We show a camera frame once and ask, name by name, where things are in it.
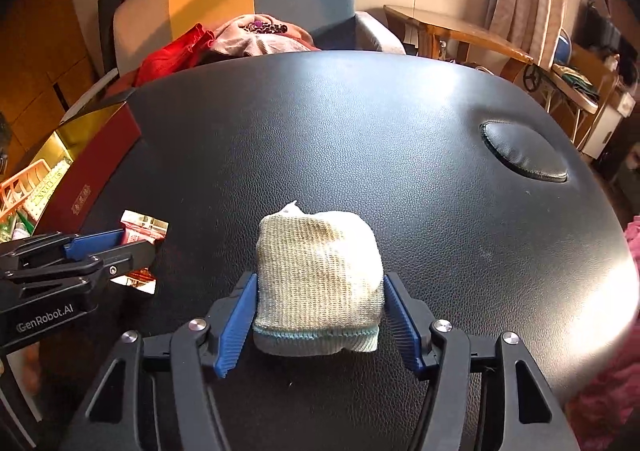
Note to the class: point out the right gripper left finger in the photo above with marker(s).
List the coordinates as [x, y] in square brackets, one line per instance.
[153, 393]

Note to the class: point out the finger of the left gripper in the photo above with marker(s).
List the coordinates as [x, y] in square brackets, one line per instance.
[82, 246]
[122, 259]

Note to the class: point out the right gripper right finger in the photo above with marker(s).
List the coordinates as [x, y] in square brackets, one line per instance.
[518, 410]

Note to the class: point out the red gold candy wrapper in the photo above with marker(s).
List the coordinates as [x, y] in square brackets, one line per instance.
[142, 237]

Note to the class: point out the beige knitted cloth bundle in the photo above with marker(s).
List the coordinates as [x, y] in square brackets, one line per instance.
[320, 284]

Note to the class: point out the green cracker package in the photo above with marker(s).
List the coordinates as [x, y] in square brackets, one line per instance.
[39, 198]

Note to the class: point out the green and cream small box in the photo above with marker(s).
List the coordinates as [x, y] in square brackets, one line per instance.
[15, 227]

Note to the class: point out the orange plastic rack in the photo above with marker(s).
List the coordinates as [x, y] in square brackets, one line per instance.
[16, 189]

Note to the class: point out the wooden chair with clutter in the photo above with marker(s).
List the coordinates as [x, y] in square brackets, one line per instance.
[587, 93]

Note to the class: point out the person's left hand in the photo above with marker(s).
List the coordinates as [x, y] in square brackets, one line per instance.
[31, 372]

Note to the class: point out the red and gold box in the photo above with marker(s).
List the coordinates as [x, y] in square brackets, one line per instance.
[95, 143]

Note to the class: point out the pink blanket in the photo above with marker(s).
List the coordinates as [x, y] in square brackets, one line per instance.
[605, 414]

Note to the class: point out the red garment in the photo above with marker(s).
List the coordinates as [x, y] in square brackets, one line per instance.
[185, 52]

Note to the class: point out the pink garment on chair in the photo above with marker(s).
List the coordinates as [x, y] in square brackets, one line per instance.
[259, 35]

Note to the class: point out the blue grey armchair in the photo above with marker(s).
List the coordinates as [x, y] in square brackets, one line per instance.
[143, 26]

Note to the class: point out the wooden side table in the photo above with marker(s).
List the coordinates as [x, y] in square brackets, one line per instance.
[450, 28]

